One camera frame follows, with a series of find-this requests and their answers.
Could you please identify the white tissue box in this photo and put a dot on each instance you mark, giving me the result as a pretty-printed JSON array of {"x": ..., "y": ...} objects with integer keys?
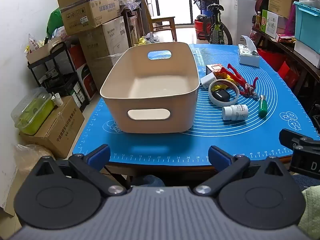
[{"x": 247, "y": 58}]

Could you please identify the teal storage box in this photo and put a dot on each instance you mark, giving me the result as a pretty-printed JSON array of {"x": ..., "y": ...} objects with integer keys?
[{"x": 307, "y": 27}]

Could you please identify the white pill bottle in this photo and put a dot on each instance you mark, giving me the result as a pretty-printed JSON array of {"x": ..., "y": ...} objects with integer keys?
[{"x": 235, "y": 112}]

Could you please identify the white charger plug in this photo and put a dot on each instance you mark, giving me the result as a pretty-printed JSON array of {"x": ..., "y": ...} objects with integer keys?
[{"x": 207, "y": 80}]

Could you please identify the small white and green boxes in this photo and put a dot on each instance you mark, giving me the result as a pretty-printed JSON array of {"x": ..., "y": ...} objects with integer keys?
[{"x": 77, "y": 100}]

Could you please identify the beige plastic basket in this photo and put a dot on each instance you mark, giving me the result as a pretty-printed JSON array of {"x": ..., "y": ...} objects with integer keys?
[{"x": 180, "y": 110}]

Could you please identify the yellow plastic jug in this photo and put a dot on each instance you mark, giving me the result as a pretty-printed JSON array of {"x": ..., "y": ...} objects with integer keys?
[{"x": 141, "y": 41}]

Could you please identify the person's leg in jeans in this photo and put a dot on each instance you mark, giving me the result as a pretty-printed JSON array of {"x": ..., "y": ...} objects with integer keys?
[{"x": 147, "y": 180}]

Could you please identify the open cardboard box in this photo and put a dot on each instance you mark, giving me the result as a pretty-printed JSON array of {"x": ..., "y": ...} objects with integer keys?
[{"x": 85, "y": 15}]

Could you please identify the dark wooden sideboard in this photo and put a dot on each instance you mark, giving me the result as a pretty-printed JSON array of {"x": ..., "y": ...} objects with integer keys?
[{"x": 287, "y": 52}]

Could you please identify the black earbud case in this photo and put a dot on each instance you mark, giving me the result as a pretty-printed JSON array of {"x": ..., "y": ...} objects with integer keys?
[{"x": 221, "y": 95}]

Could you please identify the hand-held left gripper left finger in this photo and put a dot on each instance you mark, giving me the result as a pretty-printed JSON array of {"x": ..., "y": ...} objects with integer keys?
[{"x": 100, "y": 155}]

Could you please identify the printed cardboard box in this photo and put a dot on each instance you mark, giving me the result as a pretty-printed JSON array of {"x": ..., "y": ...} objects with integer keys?
[{"x": 57, "y": 130}]

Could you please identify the beige box on cart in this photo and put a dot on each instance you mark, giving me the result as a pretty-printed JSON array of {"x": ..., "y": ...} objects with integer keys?
[{"x": 42, "y": 51}]

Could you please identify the green and black bicycle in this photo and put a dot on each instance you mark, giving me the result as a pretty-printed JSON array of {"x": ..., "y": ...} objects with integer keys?
[{"x": 216, "y": 30}]

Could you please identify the red and white appliance box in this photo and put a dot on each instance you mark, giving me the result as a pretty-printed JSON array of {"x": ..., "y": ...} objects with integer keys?
[{"x": 85, "y": 80}]

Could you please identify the person's light green garment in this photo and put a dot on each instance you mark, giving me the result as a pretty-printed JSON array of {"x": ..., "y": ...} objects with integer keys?
[{"x": 312, "y": 210}]

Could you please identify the white chest freezer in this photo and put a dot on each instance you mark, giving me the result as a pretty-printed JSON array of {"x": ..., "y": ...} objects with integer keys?
[{"x": 242, "y": 12}]

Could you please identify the green bottle with gold cap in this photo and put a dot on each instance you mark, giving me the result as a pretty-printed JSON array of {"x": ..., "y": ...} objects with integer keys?
[{"x": 262, "y": 108}]

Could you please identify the blue silicone mat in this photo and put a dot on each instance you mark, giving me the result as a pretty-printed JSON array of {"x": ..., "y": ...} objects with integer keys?
[{"x": 275, "y": 92}]

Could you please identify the red pruning shears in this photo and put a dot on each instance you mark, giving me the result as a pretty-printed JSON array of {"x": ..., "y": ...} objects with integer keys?
[{"x": 237, "y": 76}]

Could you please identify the large cardboard box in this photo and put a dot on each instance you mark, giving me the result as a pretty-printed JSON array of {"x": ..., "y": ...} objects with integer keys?
[{"x": 107, "y": 40}]

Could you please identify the red bucket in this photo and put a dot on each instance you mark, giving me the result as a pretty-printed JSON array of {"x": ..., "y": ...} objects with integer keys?
[{"x": 200, "y": 30}]

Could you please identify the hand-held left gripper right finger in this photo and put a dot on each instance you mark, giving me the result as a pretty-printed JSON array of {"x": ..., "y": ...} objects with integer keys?
[{"x": 220, "y": 157}]

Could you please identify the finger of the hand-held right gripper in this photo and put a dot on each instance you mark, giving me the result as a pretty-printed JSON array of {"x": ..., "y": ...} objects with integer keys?
[{"x": 300, "y": 140}]

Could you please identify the black shelf cart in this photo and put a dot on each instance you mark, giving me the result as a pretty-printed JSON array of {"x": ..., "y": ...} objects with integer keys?
[{"x": 47, "y": 60}]

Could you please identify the flat cardboard sheet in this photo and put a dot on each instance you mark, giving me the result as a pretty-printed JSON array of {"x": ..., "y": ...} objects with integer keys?
[{"x": 12, "y": 200}]

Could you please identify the green container with clear lid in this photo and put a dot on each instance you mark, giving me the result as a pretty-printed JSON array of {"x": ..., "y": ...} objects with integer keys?
[{"x": 32, "y": 120}]

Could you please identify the white paper cup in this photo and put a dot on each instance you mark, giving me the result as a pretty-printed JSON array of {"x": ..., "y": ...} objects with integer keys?
[{"x": 58, "y": 100}]

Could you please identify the white and green carton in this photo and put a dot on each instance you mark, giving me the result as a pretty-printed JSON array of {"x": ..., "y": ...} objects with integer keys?
[{"x": 271, "y": 25}]

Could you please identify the small patterned box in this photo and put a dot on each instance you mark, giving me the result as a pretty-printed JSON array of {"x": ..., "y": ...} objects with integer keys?
[{"x": 215, "y": 70}]

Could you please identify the green bag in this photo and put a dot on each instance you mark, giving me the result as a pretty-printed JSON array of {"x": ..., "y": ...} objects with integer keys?
[{"x": 53, "y": 22}]

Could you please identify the wooden chair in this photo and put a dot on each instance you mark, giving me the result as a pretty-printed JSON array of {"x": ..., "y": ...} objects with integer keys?
[{"x": 162, "y": 20}]

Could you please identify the white tape roll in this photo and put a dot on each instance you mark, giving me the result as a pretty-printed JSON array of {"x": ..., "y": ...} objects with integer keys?
[{"x": 212, "y": 97}]

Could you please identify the clear bag of grain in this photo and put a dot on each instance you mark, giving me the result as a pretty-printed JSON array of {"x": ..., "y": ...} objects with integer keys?
[{"x": 27, "y": 157}]

